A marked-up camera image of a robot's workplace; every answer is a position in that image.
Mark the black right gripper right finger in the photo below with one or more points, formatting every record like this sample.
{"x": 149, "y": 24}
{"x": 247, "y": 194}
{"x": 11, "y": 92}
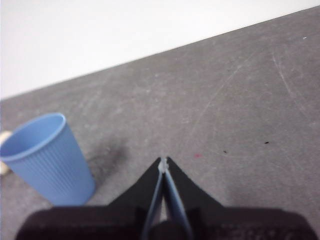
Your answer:
{"x": 186, "y": 190}

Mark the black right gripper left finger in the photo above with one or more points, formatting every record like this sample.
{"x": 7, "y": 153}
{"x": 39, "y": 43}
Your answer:
{"x": 142, "y": 190}

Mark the blue ribbed plastic cup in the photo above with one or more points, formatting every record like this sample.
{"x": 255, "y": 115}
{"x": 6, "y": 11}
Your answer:
{"x": 50, "y": 165}

